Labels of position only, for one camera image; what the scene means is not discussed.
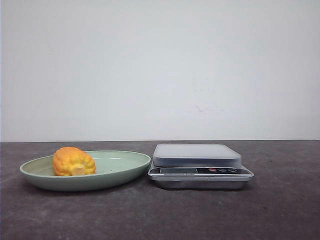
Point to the yellow corn cob piece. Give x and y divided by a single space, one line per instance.
71 161

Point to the silver digital kitchen scale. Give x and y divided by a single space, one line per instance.
198 166

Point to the light green oval plate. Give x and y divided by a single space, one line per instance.
113 168

